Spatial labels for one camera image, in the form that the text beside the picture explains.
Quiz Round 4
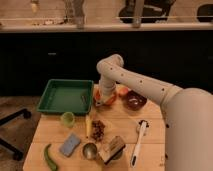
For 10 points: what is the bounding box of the green plastic tray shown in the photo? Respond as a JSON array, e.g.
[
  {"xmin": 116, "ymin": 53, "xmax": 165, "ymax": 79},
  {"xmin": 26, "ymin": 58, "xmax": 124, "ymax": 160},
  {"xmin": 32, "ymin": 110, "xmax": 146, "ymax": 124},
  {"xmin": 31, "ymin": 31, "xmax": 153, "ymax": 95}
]
[{"xmin": 37, "ymin": 79, "xmax": 94, "ymax": 116}]

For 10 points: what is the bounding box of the black office chair base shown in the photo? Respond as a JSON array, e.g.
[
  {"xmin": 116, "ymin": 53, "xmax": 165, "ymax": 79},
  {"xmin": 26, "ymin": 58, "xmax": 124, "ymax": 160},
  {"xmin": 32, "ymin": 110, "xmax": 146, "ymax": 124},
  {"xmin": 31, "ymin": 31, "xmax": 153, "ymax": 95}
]
[{"xmin": 0, "ymin": 108, "xmax": 32, "ymax": 162}]

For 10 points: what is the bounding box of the blue sponge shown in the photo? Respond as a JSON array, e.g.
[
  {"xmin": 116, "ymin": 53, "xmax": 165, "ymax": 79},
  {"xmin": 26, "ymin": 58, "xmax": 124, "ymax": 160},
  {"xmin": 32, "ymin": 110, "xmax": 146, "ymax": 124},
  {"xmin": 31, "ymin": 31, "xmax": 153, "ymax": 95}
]
[{"xmin": 59, "ymin": 134, "xmax": 81, "ymax": 157}]

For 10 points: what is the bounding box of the green chili pepper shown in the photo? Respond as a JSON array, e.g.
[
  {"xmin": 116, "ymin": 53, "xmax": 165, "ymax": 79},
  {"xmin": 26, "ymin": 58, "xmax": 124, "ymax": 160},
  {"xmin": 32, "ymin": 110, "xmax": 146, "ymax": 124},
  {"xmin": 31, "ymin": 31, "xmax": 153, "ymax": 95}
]
[{"xmin": 44, "ymin": 144, "xmax": 58, "ymax": 171}]

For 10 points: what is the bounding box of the orange red bowl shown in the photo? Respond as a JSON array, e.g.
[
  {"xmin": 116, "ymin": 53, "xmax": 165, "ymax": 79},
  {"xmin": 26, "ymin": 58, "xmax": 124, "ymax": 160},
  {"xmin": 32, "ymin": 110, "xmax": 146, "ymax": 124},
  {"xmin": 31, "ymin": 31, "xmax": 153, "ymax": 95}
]
[{"xmin": 94, "ymin": 88, "xmax": 117, "ymax": 106}]

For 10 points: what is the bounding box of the dark brown bowl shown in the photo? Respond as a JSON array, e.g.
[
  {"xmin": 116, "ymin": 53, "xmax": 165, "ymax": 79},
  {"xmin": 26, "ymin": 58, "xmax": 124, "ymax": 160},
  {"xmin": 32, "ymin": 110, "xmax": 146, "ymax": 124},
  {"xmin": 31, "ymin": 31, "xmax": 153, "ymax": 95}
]
[{"xmin": 124, "ymin": 91, "xmax": 147, "ymax": 111}]

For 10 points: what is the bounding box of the green cup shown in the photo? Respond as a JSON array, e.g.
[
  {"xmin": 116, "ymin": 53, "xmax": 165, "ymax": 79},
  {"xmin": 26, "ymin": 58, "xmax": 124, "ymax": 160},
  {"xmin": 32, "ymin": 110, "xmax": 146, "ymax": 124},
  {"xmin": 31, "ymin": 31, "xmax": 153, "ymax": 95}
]
[{"xmin": 60, "ymin": 112, "xmax": 75, "ymax": 128}]

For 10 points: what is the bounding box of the yellow corn cob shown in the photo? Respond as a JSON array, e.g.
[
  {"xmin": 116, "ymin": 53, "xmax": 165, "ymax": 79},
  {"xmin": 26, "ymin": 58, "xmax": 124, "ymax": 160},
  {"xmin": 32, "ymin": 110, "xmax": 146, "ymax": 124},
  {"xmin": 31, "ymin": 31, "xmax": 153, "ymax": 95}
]
[{"xmin": 86, "ymin": 115, "xmax": 92, "ymax": 138}]

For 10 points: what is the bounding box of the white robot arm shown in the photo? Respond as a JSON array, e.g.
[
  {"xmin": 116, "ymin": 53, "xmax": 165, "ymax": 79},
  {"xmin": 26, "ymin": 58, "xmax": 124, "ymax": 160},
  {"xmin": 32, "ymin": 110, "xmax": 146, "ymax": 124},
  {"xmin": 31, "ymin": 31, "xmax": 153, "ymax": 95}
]
[{"xmin": 96, "ymin": 54, "xmax": 213, "ymax": 171}]

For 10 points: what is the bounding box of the brown grape bunch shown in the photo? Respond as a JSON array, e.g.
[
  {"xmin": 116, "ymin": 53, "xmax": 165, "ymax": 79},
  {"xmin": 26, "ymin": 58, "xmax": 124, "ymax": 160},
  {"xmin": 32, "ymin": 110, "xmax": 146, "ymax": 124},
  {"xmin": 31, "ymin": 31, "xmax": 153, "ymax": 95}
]
[{"xmin": 91, "ymin": 120, "xmax": 105, "ymax": 142}]

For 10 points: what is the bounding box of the wooden block brush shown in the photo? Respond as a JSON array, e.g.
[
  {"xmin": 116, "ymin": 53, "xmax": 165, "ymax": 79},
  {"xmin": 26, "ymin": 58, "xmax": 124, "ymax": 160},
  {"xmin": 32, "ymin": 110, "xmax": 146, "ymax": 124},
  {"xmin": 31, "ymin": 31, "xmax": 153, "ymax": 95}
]
[{"xmin": 98, "ymin": 136, "xmax": 126, "ymax": 164}]

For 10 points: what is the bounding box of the dark cabinet counter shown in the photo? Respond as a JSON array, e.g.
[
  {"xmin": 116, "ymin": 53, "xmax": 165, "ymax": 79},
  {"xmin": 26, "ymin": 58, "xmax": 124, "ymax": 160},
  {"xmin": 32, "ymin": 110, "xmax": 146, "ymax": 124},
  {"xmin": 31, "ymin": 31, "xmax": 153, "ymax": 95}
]
[{"xmin": 0, "ymin": 30, "xmax": 213, "ymax": 96}]

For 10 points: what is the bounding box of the small orange fruit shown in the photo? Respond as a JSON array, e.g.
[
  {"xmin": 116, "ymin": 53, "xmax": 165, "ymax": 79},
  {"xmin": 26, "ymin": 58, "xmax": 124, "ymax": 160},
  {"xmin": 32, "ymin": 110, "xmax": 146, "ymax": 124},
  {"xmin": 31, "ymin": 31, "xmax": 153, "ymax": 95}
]
[{"xmin": 118, "ymin": 86, "xmax": 129, "ymax": 97}]

